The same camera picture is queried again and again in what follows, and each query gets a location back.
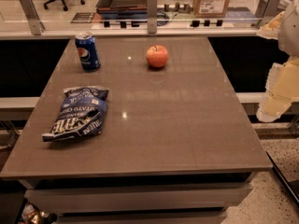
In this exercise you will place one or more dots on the left metal railing post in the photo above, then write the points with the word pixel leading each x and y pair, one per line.
pixel 35 25

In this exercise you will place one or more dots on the blue potato chips bag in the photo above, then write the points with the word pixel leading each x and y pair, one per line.
pixel 82 113

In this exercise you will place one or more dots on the right metal railing post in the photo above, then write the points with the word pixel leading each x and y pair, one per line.
pixel 266 11

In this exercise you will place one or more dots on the red apple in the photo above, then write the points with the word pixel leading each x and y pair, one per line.
pixel 157 56

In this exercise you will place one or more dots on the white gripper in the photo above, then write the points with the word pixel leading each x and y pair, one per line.
pixel 290 32

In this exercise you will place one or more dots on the middle metal railing post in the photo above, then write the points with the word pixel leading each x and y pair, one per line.
pixel 152 16

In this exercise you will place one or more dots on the metal railing post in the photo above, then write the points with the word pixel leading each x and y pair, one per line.
pixel 152 16
pixel 35 25
pixel 266 11

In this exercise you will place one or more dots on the blue Pepsi can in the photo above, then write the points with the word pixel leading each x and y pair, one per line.
pixel 87 51

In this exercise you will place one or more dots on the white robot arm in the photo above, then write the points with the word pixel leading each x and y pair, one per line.
pixel 288 34

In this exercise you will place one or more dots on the cardboard box with label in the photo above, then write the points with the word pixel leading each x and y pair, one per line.
pixel 210 8

